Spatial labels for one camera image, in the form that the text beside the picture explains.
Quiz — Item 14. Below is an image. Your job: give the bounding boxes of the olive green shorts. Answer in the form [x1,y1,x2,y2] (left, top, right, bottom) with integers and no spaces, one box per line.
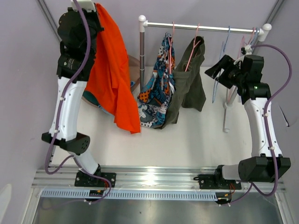
[159,36,206,129]

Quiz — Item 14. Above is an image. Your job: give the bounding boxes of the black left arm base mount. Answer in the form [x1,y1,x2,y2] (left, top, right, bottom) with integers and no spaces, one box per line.
[74,165,116,188]

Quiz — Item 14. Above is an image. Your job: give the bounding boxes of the dark teal shorts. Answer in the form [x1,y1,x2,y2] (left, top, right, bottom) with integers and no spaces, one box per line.
[83,91,100,106]

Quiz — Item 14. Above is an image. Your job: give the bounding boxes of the patterned blue orange shorts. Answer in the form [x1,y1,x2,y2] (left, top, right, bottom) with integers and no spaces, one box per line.
[137,32,175,128]

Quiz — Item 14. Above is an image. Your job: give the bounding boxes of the blue hanger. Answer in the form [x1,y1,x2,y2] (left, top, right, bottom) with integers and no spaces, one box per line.
[211,25,231,104]
[247,28,260,45]

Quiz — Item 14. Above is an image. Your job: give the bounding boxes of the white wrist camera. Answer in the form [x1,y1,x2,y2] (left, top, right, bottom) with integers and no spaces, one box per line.
[71,0,97,13]
[234,45,253,66]

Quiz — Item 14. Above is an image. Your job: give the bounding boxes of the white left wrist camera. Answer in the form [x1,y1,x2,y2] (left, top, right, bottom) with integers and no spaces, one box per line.
[71,0,97,13]

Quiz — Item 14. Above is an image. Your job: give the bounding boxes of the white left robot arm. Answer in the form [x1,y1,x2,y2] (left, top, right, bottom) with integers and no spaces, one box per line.
[42,7,103,187]

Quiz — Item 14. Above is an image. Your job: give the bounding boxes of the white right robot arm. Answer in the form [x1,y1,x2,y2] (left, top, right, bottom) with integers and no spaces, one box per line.
[205,55,291,188]

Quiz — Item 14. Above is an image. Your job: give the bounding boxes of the pink hanger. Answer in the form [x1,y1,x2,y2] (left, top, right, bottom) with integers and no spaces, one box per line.
[168,22,175,74]
[185,23,200,72]
[227,28,255,102]

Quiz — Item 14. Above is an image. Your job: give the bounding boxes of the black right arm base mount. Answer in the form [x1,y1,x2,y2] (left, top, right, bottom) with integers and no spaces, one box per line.
[193,175,242,190]

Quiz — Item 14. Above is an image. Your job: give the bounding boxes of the grey slotted cable duct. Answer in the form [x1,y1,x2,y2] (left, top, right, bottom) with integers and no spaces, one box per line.
[41,189,218,202]

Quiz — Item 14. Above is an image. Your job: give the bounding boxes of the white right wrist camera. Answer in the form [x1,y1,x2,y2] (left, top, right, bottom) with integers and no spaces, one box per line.
[234,45,253,66]

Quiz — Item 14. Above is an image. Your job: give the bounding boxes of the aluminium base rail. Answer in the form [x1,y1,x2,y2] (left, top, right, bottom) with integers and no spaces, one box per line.
[31,165,285,193]

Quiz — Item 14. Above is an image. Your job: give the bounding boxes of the pink translucent plastic basin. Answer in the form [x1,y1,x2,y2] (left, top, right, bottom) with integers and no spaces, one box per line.
[82,55,140,108]

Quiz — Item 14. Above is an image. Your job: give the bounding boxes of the light blue shorts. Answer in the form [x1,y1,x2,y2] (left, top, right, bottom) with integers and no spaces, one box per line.
[98,81,136,114]

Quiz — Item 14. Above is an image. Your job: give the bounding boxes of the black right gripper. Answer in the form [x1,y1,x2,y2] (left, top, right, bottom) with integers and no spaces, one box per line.
[205,55,246,90]

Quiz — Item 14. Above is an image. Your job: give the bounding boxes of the silver white clothes rack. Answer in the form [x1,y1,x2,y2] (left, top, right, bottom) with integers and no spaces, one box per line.
[137,14,272,133]

